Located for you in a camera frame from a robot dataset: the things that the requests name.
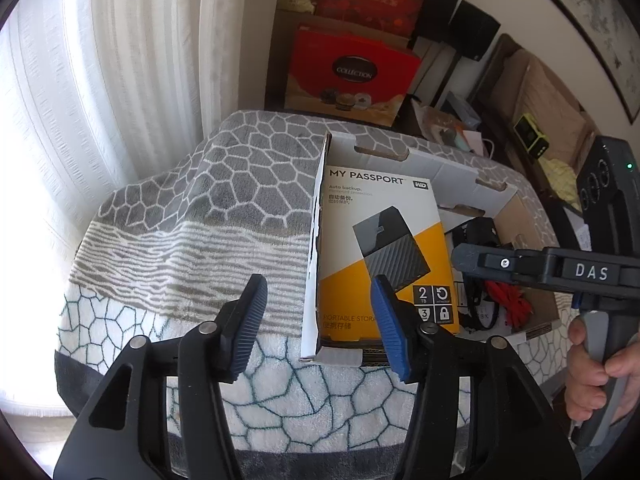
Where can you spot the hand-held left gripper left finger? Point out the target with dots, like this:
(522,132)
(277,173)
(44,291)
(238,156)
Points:
(247,325)

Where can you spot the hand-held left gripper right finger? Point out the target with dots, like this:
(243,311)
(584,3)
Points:
(392,330)

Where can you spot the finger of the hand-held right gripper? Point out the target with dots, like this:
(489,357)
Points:
(490,262)

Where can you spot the white and brown cardboard box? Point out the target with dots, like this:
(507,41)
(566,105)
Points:
(452,180)

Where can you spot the white and orange hard-drive box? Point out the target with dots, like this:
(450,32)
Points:
(360,240)

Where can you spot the person's right hand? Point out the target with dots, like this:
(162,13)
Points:
(580,380)

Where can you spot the yellow checked cloth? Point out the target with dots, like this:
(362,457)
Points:
(562,180)

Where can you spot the white paper bag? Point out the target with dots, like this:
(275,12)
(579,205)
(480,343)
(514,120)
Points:
(477,142)

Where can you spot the grey and white patterned blanket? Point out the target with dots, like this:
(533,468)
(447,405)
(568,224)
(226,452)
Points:
(200,210)

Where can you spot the open box of clutter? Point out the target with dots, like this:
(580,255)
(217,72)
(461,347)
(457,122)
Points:
(440,127)

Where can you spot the grey box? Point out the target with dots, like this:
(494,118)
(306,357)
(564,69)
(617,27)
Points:
(460,107)

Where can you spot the brown back cushion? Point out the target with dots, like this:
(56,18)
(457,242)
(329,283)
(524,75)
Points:
(545,95)

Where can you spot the dark wooden sofa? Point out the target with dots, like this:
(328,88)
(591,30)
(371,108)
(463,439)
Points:
(492,70)

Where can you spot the black speaker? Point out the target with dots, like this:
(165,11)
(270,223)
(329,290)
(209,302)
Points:
(435,10)
(475,30)

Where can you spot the framed ink painting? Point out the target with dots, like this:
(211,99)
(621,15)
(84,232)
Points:
(595,10)

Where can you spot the red gift bag with oval label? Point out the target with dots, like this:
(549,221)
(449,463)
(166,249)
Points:
(320,55)

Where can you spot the white curtain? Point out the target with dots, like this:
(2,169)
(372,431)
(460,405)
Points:
(100,85)

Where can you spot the yellow gift box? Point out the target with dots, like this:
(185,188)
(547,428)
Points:
(297,5)

